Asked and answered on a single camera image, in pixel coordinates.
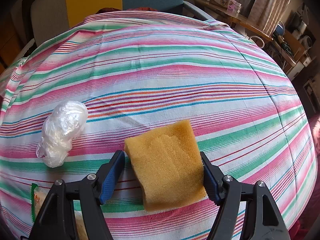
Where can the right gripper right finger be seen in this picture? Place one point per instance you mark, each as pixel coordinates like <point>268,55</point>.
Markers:
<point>262,218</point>

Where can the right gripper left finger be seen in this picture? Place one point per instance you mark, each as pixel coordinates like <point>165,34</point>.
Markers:
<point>56,218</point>

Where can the Weidan cracker packet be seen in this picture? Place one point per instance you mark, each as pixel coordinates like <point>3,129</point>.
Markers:
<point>38,196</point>

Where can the small yellow sponge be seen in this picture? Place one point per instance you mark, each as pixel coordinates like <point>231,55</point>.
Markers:
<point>168,166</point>

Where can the striped bed sheet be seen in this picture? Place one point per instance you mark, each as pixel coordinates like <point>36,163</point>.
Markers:
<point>138,70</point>

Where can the wooden side shelf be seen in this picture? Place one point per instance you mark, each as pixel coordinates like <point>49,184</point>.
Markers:
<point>234,19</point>

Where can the pink patterned curtain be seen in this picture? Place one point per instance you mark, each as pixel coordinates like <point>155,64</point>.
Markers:
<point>266,14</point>

